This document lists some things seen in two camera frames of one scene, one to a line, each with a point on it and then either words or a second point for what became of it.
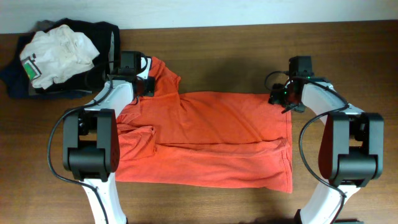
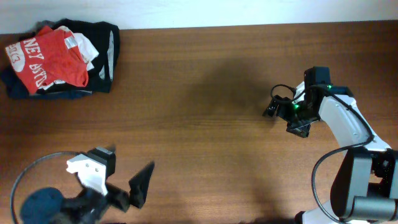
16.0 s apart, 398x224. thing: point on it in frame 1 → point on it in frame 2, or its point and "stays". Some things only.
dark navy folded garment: [20, 86] stays
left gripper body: [147, 86] → [118, 200]
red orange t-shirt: [176, 137] → [45, 59]
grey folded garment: [43, 25] stays
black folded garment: [106, 38] stays
